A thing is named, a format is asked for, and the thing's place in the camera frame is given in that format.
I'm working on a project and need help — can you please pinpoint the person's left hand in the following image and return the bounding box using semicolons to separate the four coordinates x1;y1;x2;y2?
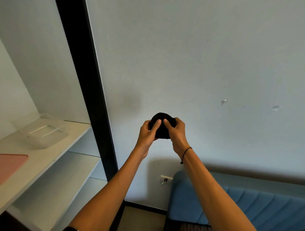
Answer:
135;119;162;159

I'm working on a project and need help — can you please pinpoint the person's right hand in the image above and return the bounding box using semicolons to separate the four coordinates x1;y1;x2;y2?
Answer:
163;117;191;156

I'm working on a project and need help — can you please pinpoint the black sock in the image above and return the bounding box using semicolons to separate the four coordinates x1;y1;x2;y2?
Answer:
148;112;177;139

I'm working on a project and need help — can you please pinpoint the person's left forearm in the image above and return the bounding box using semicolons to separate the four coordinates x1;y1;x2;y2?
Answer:
69;148;146;231

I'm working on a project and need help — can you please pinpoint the person's right forearm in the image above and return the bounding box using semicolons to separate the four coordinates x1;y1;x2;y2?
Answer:
177;146;257;231

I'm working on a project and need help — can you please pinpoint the black skirting board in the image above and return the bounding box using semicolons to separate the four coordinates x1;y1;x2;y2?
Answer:
124;201;167;215

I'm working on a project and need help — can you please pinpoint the clear plastic container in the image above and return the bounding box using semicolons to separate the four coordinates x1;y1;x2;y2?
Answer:
19;113;69;150

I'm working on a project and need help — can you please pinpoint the white shelf unit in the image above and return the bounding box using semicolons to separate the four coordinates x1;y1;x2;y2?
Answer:
0;114;108;231

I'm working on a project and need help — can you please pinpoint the pink flat board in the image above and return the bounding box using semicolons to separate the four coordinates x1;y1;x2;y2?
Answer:
0;154;29;185

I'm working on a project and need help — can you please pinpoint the black cord bracelet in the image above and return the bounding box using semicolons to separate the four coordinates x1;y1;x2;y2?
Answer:
180;147;193;165

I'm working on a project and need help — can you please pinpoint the white wall socket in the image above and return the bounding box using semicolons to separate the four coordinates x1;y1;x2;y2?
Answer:
160;175;173;186

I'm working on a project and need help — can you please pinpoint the black shelf frame post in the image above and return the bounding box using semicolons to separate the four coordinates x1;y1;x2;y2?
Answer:
55;0;126;231

